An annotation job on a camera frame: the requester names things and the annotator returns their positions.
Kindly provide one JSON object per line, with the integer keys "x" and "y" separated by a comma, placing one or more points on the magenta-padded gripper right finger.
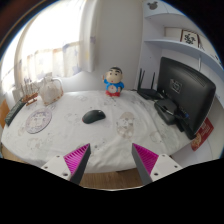
{"x": 146, "y": 160}

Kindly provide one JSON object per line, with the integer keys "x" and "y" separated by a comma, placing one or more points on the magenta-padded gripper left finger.
{"x": 77, "y": 160}

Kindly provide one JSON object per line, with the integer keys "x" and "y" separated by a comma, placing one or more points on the black computer mouse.
{"x": 93, "y": 116}

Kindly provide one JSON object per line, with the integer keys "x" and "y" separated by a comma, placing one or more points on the white printed tablecloth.
{"x": 83, "y": 140}

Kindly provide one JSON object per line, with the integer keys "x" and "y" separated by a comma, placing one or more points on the red printed packet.
{"x": 202, "y": 133}

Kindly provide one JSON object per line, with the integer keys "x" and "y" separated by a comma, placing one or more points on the black router with antennas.
{"x": 148, "y": 93}

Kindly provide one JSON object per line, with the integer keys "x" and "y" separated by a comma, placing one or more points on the large conch shell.
{"x": 50, "y": 91}

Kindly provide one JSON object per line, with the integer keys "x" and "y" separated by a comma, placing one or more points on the black keyboard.
{"x": 14, "y": 112}

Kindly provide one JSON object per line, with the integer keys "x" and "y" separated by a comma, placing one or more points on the wooden model sailing ship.
{"x": 30, "y": 96}

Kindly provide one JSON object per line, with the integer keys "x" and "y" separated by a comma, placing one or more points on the black monitor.
{"x": 186, "y": 90}

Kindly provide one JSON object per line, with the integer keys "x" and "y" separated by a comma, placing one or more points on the cartoon boy figure clock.
{"x": 114, "y": 83}

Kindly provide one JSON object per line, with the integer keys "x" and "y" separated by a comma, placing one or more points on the brown wooden board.
{"x": 3, "y": 113}

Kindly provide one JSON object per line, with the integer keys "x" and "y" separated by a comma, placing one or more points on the white star-print curtain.
{"x": 88, "y": 40}

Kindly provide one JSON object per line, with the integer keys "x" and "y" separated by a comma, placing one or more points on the white wall shelf unit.
{"x": 176, "y": 43}

